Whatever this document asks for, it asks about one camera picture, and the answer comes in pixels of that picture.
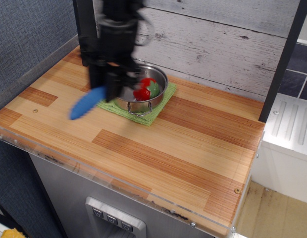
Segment yellow object at corner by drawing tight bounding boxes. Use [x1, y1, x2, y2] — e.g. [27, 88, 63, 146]
[1, 229, 26, 238]

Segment silver toy fridge cabinet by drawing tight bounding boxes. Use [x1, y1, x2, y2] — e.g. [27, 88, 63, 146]
[30, 155, 210, 238]

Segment green folded cloth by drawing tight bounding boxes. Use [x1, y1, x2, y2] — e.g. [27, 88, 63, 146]
[97, 83, 177, 126]

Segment grey dispenser button panel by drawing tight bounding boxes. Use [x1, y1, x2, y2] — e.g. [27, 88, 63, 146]
[85, 196, 147, 238]

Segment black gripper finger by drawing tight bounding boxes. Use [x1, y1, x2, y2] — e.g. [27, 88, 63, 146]
[89, 64, 106, 89]
[105, 72, 129, 102]

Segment blue handled metal fork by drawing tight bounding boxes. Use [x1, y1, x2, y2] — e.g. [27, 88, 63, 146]
[69, 86, 106, 120]

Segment clear acrylic edge guard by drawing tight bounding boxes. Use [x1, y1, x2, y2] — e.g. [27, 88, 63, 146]
[0, 126, 236, 238]

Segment dark grey right post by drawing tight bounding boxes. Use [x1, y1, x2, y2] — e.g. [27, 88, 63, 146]
[258, 0, 307, 122]

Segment stainless steel pot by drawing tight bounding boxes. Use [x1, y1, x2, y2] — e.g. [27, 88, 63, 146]
[114, 58, 169, 117]

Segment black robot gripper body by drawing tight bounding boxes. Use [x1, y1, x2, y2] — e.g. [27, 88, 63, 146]
[88, 17, 145, 82]

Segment red toy strawberry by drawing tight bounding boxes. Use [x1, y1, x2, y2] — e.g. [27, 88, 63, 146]
[133, 77, 160, 101]

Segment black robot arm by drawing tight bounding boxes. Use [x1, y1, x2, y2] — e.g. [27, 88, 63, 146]
[81, 0, 143, 102]

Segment dark grey post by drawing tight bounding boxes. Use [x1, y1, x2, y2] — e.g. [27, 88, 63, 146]
[258, 0, 307, 122]
[72, 0, 98, 66]

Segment white toy sink unit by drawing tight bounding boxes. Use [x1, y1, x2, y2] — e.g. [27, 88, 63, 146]
[251, 94, 307, 203]

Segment dark grey left post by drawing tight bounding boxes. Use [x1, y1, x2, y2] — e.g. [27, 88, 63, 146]
[72, 0, 98, 66]

